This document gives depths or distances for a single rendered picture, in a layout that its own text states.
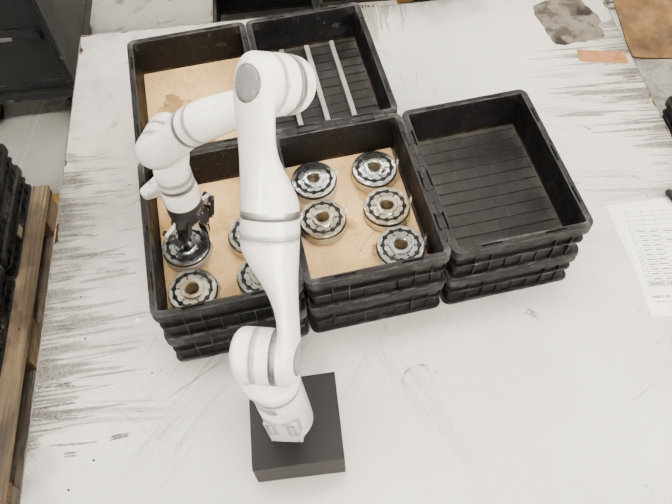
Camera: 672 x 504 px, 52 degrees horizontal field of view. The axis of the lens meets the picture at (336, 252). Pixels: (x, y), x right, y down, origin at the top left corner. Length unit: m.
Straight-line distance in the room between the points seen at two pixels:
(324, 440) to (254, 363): 0.33
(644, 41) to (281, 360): 2.65
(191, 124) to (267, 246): 0.26
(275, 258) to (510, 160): 0.81
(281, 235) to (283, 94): 0.20
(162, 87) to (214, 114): 0.75
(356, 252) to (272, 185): 0.52
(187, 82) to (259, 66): 0.89
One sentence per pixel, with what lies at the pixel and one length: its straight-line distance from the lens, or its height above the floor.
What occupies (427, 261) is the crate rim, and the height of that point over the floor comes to 0.93.
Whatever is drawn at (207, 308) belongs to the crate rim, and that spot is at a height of 0.93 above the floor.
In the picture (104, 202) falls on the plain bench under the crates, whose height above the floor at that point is 0.70.
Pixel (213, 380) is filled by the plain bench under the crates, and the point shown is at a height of 0.70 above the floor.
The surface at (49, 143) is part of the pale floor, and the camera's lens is 3.05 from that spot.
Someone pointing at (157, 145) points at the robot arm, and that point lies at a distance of 1.22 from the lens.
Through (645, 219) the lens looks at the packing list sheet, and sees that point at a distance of 1.82.
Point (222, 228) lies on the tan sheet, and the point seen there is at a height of 0.83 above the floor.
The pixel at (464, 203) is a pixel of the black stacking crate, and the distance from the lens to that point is 1.57.
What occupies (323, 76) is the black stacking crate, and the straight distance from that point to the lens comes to 1.83.
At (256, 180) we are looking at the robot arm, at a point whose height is 1.31.
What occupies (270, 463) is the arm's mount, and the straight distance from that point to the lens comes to 1.35.
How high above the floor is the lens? 2.08
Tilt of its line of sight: 58 degrees down
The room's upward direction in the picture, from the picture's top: 3 degrees counter-clockwise
